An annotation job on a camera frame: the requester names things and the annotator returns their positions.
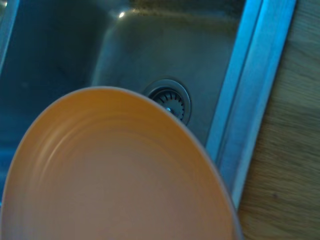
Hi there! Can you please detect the orange round plate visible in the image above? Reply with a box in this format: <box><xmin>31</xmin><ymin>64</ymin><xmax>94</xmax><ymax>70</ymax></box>
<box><xmin>0</xmin><ymin>85</ymin><xmax>246</xmax><ymax>240</ymax></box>

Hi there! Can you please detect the metal sink drain strainer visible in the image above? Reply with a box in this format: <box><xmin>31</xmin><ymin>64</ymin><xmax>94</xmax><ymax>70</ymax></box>
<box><xmin>143</xmin><ymin>78</ymin><xmax>192</xmax><ymax>126</ymax></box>

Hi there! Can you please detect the stainless steel double sink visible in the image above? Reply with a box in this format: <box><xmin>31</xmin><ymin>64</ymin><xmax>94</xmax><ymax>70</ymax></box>
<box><xmin>0</xmin><ymin>0</ymin><xmax>299</xmax><ymax>211</ymax></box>

